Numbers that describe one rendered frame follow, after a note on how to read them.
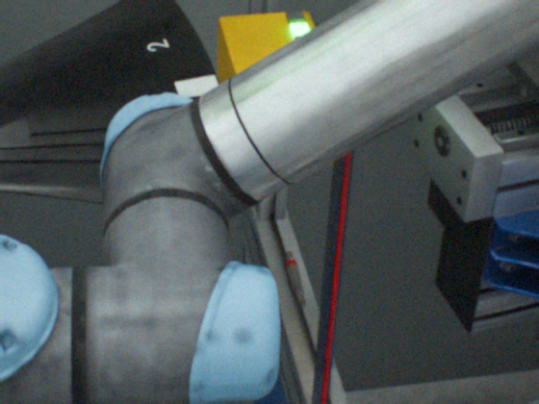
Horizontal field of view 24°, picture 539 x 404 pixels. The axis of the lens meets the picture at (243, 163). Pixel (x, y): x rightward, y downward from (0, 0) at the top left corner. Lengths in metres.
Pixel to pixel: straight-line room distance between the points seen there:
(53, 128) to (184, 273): 0.29
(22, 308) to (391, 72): 0.24
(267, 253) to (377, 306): 0.82
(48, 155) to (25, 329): 0.31
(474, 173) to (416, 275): 0.84
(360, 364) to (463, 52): 1.59
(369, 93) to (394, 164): 1.25
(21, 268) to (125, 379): 0.08
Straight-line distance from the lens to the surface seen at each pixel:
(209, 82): 0.97
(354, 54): 0.71
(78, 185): 0.91
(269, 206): 1.39
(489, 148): 1.31
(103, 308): 0.66
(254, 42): 1.30
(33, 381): 0.66
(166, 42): 0.99
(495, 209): 1.36
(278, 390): 1.46
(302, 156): 0.73
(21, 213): 1.90
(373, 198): 1.99
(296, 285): 1.31
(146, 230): 0.70
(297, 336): 1.27
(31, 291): 0.64
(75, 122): 0.94
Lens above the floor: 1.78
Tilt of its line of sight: 38 degrees down
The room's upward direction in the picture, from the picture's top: 2 degrees clockwise
